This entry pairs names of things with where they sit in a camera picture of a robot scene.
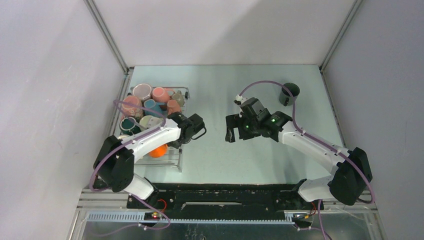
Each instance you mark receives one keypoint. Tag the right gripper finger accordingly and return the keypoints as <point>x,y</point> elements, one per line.
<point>232,121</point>
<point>230,135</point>

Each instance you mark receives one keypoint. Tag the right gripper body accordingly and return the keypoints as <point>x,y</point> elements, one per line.
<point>247,129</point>

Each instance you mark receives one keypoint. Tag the dark green mug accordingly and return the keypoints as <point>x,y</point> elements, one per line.
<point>288,94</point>

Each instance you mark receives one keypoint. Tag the salmon printed mug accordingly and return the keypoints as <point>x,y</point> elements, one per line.
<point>173,107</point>

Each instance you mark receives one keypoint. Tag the orange mug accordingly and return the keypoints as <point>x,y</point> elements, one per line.
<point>159,151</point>

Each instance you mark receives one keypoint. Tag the cream mug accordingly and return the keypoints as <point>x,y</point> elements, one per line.
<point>123,136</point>

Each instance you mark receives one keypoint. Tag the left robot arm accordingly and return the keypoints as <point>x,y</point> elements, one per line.
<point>116,159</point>

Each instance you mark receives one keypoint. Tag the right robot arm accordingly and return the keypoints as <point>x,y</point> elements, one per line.
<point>349,170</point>

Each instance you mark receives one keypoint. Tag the beige small mug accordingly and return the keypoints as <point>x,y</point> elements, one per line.
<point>179,98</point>

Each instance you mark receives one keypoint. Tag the light green mug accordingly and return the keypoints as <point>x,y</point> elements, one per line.
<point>149,121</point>

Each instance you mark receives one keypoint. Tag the blue mug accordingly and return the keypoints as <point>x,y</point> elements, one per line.
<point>157,107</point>

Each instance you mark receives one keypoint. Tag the grey mug white base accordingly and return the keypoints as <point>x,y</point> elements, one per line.
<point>143,91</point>

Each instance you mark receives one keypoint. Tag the teal green mug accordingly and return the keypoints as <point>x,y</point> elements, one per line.
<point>128,126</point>

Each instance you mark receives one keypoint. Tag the pink patterned mug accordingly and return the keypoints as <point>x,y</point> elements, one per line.
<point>130,108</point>

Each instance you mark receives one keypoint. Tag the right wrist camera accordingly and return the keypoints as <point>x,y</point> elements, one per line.
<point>250,107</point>

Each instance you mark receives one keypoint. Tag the wire dish rack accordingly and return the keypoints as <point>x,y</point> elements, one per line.
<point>143,110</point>

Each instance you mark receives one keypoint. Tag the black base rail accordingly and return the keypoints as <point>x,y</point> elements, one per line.
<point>230,202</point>

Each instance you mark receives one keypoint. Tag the aluminium frame rail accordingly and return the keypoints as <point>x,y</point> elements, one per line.
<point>107,218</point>

